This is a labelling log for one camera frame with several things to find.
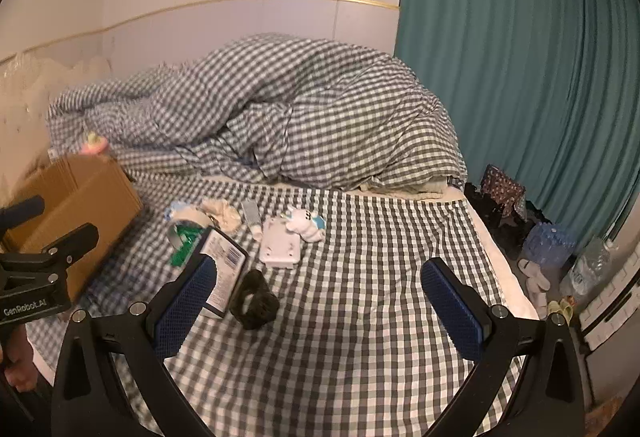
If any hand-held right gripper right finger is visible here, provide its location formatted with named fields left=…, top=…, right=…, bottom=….
left=420, top=258, right=586, bottom=437

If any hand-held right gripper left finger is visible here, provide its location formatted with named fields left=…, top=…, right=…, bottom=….
left=50, top=253, right=221, bottom=437

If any white cabinet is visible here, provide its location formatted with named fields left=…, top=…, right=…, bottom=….
left=577, top=247, right=640, bottom=353

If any large clear water bottle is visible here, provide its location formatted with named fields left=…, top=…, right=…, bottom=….
left=560, top=237, right=616, bottom=298

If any brown cardboard box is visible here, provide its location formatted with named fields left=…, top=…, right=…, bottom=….
left=2, top=153, right=143, bottom=303

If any person's left hand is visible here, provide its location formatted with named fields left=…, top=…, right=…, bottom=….
left=1, top=324, right=39, bottom=394

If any cream tufted headboard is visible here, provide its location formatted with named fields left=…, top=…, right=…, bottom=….
left=0, top=52, right=113, bottom=198

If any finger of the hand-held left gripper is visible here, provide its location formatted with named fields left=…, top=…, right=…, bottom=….
left=0, top=223, right=100, bottom=270
left=0, top=196, right=46, bottom=231

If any white unicorn toy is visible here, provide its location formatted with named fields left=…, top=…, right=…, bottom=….
left=284, top=206, right=326, bottom=243

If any blue white tissue packet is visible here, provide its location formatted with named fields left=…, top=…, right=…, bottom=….
left=164, top=200, right=193, bottom=220

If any shrink-wrapped water bottle pack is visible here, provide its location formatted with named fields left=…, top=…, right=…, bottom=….
left=522, top=222, right=576, bottom=273

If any pink baby bottle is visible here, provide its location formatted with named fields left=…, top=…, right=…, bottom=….
left=82, top=133, right=108, bottom=155

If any green foil packet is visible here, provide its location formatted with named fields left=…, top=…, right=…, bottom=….
left=170, top=224, right=208, bottom=268

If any white cream tube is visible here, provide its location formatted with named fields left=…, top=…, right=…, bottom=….
left=241, top=200, right=264, bottom=240

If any black bead bracelet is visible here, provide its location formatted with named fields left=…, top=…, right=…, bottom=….
left=229, top=269, right=280, bottom=330

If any grey checked duvet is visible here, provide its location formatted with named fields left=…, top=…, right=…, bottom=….
left=46, top=33, right=468, bottom=192

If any patterned gift bag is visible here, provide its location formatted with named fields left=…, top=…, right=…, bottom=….
left=480, top=164, right=527, bottom=218

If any white bed sheet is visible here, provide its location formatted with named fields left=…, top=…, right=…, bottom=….
left=465, top=197, right=541, bottom=323

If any grey checked bed cover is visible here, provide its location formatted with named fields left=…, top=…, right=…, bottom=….
left=25, top=177, right=516, bottom=437

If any teal curtain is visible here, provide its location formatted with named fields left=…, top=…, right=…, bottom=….
left=394, top=0, right=640, bottom=258

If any black white card package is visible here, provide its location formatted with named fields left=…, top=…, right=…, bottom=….
left=197, top=228, right=249, bottom=318

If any dark clothes pile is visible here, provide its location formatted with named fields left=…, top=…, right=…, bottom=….
left=465, top=182, right=551, bottom=258

